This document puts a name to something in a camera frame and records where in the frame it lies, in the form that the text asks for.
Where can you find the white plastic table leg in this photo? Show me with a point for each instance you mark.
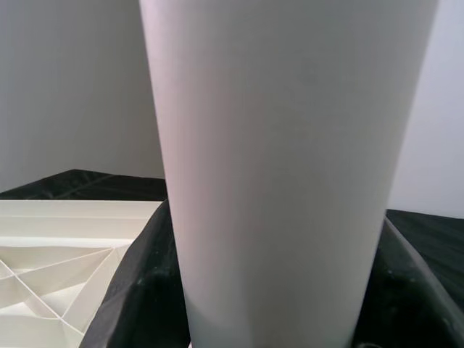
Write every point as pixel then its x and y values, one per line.
pixel 282 145

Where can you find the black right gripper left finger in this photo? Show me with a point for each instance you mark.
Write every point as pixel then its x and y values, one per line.
pixel 145 290

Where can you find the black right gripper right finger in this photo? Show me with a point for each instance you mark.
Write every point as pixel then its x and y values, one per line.
pixel 398 297

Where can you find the white plastic table top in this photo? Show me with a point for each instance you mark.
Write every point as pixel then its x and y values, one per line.
pixel 54 253

